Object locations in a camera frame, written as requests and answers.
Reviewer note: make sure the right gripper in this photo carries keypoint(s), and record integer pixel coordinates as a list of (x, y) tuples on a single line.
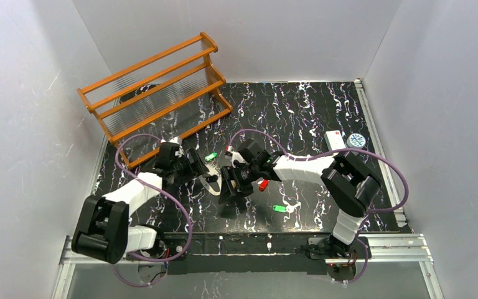
[(234, 179)]

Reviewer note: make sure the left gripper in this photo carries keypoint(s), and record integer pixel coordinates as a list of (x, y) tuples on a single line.
[(197, 168)]

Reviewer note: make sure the green key tag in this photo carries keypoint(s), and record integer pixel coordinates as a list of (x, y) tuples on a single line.
[(210, 157), (283, 209)]

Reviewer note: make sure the black key fob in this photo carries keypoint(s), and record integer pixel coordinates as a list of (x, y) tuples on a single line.
[(212, 178)]

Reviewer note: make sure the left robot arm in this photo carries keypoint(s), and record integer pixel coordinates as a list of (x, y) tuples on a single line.
[(103, 229)]

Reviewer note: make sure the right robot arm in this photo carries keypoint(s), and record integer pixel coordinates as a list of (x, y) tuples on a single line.
[(350, 182)]

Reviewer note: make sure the red key tag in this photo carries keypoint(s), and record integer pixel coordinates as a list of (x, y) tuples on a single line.
[(263, 185)]

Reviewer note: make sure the loose green key tag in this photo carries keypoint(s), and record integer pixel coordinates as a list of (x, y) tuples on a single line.
[(283, 209)]

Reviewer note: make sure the orange wooden shelf rack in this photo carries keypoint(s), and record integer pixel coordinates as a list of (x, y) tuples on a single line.
[(173, 93)]

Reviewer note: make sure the white green small box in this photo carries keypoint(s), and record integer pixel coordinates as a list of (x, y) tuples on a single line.
[(334, 140)]

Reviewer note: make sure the blue white round tin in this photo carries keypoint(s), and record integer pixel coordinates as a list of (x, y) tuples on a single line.
[(355, 140)]

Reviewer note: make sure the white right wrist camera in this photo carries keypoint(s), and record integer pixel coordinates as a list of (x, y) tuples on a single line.
[(232, 157)]

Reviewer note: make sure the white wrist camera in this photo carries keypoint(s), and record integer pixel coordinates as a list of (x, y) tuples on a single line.
[(176, 142), (232, 157)]

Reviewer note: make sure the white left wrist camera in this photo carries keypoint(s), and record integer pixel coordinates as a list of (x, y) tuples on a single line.
[(176, 142)]

